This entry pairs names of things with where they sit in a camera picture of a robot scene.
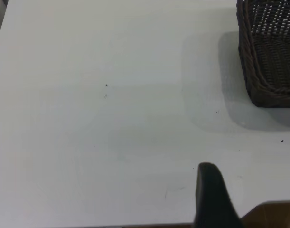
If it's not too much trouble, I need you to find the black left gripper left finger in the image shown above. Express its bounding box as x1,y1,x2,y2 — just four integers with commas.
191,162,245,228

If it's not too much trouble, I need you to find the black wicker basket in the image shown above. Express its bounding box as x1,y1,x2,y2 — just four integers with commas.
236,0,290,109

